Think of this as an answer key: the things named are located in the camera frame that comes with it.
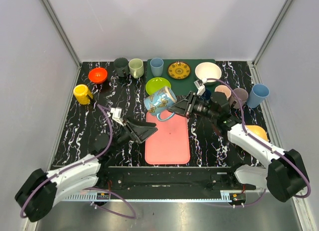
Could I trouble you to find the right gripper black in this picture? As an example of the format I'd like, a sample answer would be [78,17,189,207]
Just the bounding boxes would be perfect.
[167,91,218,120]

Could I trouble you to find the light blue mug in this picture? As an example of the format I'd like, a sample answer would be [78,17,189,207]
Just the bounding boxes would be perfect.
[144,86,177,121]

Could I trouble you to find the navy blue mug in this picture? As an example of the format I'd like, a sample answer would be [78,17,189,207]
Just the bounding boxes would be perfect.
[201,90,211,101]

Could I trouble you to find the pink mug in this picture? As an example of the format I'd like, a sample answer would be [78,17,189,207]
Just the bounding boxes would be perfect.
[214,85,232,99]

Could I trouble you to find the light green mug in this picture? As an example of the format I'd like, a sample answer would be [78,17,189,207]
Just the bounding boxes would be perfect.
[129,58,144,79]

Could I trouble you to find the purple mug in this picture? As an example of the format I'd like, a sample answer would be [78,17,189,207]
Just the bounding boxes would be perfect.
[229,88,249,109]

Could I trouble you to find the grey mug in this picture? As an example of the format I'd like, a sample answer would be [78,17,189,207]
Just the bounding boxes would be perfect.
[114,58,130,78]

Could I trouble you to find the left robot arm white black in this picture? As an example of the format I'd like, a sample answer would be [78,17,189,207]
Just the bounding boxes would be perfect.
[14,117,157,222]

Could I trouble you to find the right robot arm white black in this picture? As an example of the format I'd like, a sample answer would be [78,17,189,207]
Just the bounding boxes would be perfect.
[168,92,311,202]

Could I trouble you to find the yellow mug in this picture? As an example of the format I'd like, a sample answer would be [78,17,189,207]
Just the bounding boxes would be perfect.
[73,84,93,105]

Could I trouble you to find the dark green mat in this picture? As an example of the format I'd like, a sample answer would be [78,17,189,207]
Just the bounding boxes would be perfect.
[146,59,220,96]

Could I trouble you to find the pink tray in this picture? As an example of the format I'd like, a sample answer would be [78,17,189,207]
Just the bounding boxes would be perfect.
[145,113,190,165]

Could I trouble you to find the lime green plate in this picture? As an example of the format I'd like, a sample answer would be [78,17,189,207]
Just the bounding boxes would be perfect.
[145,77,171,95]

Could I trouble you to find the yellow patterned plate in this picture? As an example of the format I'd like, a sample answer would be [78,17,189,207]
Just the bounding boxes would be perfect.
[167,61,191,80]

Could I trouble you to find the white bowl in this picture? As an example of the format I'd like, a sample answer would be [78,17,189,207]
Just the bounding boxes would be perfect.
[195,62,222,80]

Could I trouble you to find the blue cup on mat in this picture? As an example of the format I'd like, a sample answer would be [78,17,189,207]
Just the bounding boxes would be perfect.
[150,58,164,77]

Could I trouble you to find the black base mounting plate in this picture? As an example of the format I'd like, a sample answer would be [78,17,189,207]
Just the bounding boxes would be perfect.
[97,166,256,190]

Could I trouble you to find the red bowl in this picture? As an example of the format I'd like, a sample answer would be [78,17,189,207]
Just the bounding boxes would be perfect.
[88,67,108,84]

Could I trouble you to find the blue cup at right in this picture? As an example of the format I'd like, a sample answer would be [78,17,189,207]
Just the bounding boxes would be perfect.
[247,84,270,109]

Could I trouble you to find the yellow orange bowl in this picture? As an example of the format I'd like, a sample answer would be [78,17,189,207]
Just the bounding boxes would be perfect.
[246,125,269,141]

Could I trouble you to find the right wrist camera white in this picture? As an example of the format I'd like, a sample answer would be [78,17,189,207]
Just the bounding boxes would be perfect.
[194,78,207,96]

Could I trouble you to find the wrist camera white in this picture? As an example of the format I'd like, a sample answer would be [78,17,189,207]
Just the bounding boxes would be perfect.
[110,107,123,125]
[194,78,207,96]

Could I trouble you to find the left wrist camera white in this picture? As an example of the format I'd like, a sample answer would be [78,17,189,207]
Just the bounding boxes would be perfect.
[110,107,123,125]

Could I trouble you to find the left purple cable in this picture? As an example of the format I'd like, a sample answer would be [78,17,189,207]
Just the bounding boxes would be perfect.
[19,104,137,220]

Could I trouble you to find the front aluminium rail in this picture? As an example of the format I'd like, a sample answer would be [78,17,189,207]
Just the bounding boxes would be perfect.
[63,187,246,203]

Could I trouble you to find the left aluminium frame post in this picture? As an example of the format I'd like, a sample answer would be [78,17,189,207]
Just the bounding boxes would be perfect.
[40,0,82,68]

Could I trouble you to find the aluminium frame post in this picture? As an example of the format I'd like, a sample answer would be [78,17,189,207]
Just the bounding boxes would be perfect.
[40,0,82,68]
[252,0,294,67]

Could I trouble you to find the right aluminium frame post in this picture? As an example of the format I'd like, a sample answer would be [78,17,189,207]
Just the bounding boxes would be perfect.
[252,0,294,67]

